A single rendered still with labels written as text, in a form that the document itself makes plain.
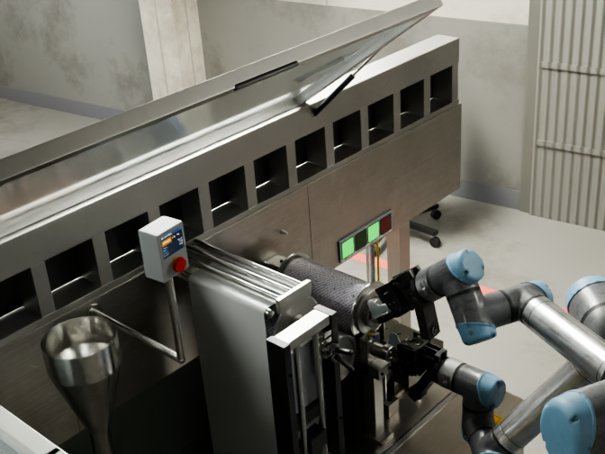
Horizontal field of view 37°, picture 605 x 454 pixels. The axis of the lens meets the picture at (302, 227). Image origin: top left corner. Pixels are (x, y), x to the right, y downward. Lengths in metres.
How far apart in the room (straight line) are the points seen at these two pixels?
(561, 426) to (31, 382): 1.07
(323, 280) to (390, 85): 0.67
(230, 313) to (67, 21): 5.55
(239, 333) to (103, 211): 0.40
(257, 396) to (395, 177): 0.95
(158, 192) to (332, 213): 0.65
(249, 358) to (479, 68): 3.51
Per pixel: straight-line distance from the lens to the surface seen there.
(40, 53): 7.73
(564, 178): 5.25
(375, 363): 2.21
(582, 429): 1.60
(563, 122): 5.13
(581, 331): 1.84
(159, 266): 1.66
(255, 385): 2.04
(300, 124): 2.33
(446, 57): 2.83
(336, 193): 2.51
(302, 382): 1.86
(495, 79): 5.24
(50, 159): 1.35
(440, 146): 2.89
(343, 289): 2.18
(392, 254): 3.19
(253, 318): 1.92
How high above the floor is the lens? 2.45
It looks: 27 degrees down
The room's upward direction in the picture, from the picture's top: 4 degrees counter-clockwise
